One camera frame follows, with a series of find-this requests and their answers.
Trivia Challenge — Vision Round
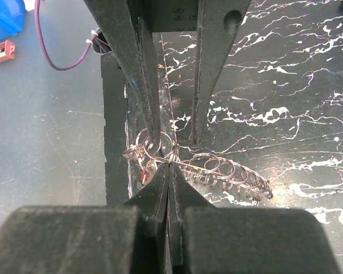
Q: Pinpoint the blue plastic bin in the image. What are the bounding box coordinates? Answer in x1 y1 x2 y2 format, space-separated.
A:
0 0 26 40

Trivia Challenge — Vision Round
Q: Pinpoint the orange plastic box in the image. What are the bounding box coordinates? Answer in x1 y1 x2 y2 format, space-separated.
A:
0 40 16 63

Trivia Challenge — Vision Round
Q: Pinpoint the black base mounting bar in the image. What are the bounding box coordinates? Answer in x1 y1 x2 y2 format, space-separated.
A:
93 31 172 206

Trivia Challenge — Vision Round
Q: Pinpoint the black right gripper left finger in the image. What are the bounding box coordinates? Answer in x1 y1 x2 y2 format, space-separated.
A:
0 166 167 273

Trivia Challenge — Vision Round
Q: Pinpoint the chain of metal keyrings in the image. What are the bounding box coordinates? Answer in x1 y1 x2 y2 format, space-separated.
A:
122 128 274 200

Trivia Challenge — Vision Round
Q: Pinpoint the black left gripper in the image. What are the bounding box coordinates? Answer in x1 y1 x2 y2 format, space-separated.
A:
85 0 251 144

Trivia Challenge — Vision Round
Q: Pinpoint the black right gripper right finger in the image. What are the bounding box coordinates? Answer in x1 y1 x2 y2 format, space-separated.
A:
169 166 340 273

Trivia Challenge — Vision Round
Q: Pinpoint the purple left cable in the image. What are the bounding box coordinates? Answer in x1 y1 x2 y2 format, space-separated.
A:
34 0 109 72

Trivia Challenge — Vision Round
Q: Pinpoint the red key tag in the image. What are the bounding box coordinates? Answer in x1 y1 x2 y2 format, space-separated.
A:
141 172 149 185

